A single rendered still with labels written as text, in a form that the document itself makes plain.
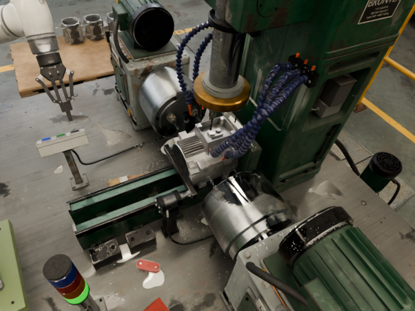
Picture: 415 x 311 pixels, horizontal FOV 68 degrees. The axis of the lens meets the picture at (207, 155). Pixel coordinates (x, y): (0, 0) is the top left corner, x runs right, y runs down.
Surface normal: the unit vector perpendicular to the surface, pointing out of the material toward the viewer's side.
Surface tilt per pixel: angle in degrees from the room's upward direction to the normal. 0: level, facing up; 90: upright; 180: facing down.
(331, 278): 49
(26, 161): 0
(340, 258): 22
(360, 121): 0
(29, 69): 0
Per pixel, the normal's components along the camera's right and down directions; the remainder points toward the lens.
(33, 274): 0.08, -0.64
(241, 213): -0.35, -0.42
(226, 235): -0.77, 0.02
